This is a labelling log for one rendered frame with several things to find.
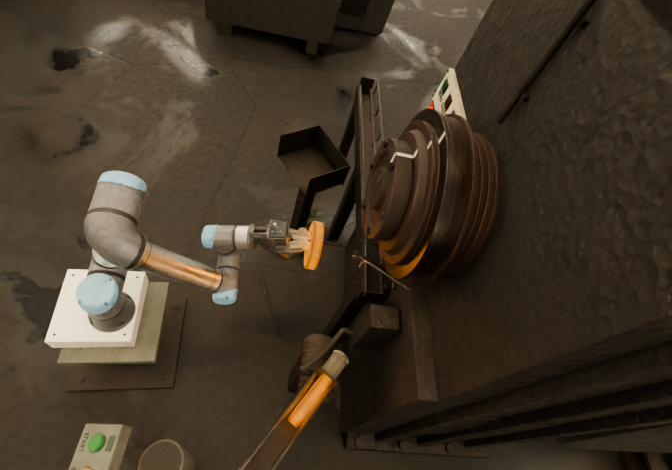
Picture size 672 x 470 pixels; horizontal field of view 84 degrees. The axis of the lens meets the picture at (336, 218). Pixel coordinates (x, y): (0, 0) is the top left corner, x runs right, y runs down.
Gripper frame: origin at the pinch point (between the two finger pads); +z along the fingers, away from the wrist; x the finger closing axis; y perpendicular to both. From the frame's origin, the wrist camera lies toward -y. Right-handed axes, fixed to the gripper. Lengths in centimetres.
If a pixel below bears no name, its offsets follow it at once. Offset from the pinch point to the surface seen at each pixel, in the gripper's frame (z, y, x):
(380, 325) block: 21.2, -10.5, -22.9
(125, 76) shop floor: -147, -47, 161
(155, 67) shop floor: -133, -51, 177
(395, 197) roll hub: 22.3, 31.9, -6.8
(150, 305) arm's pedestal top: -68, -38, -8
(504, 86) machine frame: 49, 45, 19
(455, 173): 35, 40, -6
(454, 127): 36, 41, 7
